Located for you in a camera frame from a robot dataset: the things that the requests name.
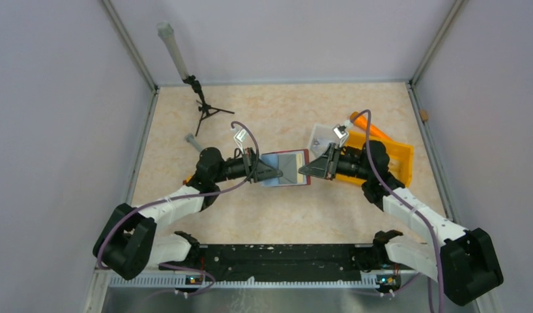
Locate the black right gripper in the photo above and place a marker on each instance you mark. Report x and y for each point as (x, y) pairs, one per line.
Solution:
(331, 160)

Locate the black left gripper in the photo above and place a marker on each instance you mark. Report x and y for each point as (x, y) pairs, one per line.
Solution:
(253, 165)

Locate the gold credit card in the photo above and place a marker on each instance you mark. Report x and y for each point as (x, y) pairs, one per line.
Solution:
(300, 161)

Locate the dark grey credit card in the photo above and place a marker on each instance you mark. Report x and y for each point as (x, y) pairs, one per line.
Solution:
(287, 165)

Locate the red card holder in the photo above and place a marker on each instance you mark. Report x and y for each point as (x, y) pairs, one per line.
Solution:
(272, 160)

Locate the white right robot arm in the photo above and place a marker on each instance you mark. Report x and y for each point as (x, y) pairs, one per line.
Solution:
(463, 262)

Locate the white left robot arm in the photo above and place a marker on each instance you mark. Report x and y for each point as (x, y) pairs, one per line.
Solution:
(128, 243)

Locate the silver card in white bin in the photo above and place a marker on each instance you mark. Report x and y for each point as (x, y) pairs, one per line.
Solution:
(319, 145)

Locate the white plastic bin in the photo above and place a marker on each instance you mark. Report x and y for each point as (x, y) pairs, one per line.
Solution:
(321, 137)

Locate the orange plastic cylinder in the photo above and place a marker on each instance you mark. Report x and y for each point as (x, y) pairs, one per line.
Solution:
(361, 121)

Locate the grey toy block bar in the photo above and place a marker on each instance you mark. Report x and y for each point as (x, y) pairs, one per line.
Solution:
(189, 138)

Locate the yellow plastic double bin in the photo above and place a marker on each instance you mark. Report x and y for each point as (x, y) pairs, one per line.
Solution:
(400, 154)

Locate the black mini tripod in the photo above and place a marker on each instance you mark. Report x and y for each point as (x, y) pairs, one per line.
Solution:
(205, 108)

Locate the grey tube on tripod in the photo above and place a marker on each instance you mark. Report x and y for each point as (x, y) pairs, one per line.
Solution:
(166, 33)

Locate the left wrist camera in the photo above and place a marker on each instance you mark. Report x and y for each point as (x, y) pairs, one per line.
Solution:
(240, 136)

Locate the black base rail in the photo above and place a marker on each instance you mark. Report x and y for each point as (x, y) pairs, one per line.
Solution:
(287, 263)

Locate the small brown wall knob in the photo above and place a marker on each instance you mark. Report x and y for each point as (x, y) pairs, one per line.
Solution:
(423, 116)

